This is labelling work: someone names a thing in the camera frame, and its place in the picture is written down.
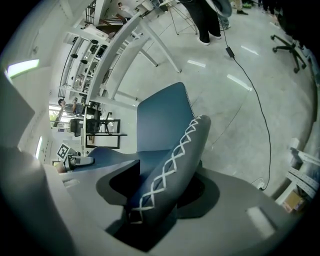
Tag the white shelving unit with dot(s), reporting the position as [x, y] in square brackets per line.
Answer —
[82, 62]

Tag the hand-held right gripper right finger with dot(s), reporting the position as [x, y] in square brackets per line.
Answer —
[237, 212]

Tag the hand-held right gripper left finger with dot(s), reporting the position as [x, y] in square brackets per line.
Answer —
[105, 190]

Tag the grey shell backpack rig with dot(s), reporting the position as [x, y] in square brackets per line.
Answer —
[223, 8]

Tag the long ceiling light panel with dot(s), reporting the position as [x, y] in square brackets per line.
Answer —
[23, 68]
[39, 147]

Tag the blue cushioned grey chair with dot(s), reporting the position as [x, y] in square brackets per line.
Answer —
[162, 120]

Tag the white power strip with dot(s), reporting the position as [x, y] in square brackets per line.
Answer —
[260, 183]

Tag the white table with black lines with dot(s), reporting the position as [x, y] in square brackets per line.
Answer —
[113, 50]

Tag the person's left forearm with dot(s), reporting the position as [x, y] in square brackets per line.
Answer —
[60, 168]

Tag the white metal shelf rack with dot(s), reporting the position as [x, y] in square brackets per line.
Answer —
[302, 160]

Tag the black metal staircase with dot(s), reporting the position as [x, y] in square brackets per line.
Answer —
[105, 22]

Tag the brown cardboard box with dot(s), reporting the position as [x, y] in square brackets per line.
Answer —
[293, 201]

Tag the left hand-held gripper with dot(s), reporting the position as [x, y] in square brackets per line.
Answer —
[63, 151]

